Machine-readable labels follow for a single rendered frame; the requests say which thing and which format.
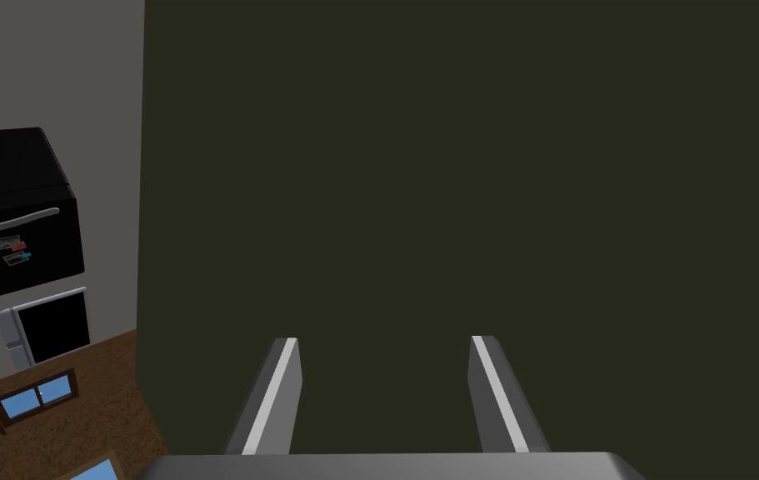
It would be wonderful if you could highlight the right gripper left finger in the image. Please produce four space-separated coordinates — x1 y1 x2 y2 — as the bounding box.
224 336 303 458

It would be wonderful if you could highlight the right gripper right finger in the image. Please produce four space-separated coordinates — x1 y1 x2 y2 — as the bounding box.
468 335 553 455

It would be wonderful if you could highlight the brown framed window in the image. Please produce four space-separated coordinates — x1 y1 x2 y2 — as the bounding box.
52 451 128 480
0 367 80 436

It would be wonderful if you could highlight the dark olive door leaf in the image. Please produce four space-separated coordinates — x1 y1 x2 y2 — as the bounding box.
135 0 759 480

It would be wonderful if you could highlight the white appliance with black door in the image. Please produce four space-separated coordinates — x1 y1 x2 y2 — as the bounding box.
0 287 92 371

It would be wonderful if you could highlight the black refrigerator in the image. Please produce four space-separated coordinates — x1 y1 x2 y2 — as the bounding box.
0 126 87 310

